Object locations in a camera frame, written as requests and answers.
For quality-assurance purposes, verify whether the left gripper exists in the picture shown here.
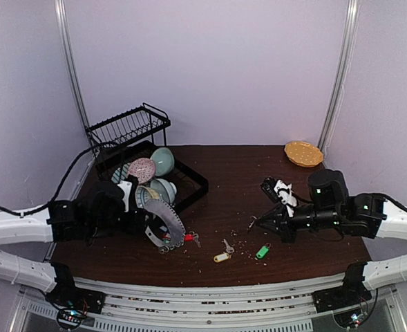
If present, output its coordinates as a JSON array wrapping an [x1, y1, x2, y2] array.
[[87, 205, 153, 238]]

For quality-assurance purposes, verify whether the large metal oval keyring plate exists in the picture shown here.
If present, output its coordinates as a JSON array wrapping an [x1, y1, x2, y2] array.
[[144, 199, 186, 255]]

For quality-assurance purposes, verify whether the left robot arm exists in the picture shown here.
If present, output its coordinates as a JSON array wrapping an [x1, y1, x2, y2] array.
[[0, 148, 141, 307]]

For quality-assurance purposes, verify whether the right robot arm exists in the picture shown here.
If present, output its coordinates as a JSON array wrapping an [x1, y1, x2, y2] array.
[[249, 169, 407, 306]]

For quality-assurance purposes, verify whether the red tag with keys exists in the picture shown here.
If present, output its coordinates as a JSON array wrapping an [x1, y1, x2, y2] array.
[[184, 232, 201, 248]]

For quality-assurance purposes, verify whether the yellow blue patterned bowl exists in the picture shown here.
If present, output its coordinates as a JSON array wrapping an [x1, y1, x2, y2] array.
[[135, 186, 161, 209]]

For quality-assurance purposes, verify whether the white blue striped bowl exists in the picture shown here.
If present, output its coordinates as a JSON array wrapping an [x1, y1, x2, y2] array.
[[149, 178, 177, 205]]

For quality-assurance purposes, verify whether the small silver key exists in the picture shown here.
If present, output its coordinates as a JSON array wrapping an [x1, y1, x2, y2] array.
[[223, 239, 235, 254]]

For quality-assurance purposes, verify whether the blue lined bowl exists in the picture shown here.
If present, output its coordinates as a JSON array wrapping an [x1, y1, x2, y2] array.
[[111, 163, 130, 184]]

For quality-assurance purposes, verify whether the pink patterned bowl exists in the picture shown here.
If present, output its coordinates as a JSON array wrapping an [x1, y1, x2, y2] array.
[[127, 158, 155, 183]]

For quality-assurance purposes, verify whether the yellow key tag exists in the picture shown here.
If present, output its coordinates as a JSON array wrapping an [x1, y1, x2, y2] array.
[[213, 252, 231, 264]]

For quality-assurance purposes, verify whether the light green bowl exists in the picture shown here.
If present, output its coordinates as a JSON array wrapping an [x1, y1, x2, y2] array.
[[150, 147, 175, 177]]

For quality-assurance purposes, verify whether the yellow dotted plate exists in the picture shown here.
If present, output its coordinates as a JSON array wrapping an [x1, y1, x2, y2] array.
[[284, 141, 323, 168]]

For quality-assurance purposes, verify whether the metal base rail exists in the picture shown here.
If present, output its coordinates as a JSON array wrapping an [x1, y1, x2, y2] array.
[[9, 275, 407, 332]]

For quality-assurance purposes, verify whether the black wire dish rack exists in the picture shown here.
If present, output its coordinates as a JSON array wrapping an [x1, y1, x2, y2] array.
[[85, 102, 209, 212]]

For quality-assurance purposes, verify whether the right aluminium frame post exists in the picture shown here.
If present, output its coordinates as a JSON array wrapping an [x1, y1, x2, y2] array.
[[318, 0, 361, 154]]

